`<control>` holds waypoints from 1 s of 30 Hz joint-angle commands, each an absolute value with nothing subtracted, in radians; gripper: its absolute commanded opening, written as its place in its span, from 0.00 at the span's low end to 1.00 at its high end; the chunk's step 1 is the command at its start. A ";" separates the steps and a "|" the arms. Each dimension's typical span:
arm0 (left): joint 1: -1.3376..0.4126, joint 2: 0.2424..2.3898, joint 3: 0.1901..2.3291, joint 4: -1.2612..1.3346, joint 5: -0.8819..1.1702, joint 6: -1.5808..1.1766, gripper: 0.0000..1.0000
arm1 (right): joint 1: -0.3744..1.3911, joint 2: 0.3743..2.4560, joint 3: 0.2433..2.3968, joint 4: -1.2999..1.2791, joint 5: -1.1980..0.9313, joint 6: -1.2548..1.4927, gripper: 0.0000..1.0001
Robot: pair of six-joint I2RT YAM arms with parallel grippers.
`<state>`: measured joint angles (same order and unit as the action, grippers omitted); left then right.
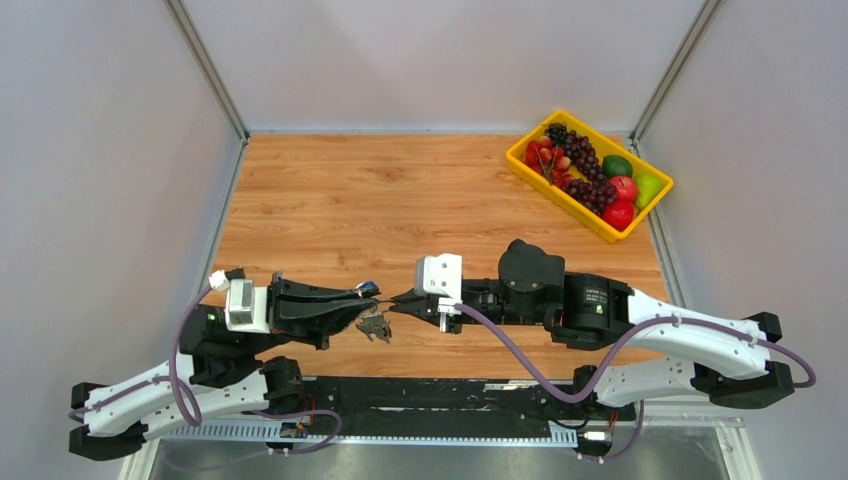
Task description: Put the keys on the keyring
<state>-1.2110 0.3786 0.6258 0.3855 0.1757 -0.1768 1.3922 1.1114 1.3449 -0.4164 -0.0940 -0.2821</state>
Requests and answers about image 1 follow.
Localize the aluminium rail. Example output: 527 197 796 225
162 381 745 448

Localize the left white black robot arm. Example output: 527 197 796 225
68 268 380 461

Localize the red apple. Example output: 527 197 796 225
609 175 639 204

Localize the red strawberries cluster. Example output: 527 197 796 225
523 134 573 190

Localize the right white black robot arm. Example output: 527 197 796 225
391 239 796 418

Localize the green pear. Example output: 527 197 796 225
633 173 665 210

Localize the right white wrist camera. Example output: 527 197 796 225
413 253 463 304

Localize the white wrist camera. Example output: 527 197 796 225
413 253 463 304
208 269 271 334

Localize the metal keyring with keys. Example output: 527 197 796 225
355 303 393 344

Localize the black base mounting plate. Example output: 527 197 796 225
265 376 636 426

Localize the red round fruit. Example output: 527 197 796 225
602 201 636 232

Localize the green lime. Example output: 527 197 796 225
601 155 633 179

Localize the dark grape bunch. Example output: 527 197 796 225
544 122 617 217

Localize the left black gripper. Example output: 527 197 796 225
239 269 382 356

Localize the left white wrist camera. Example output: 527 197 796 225
208 269 271 334

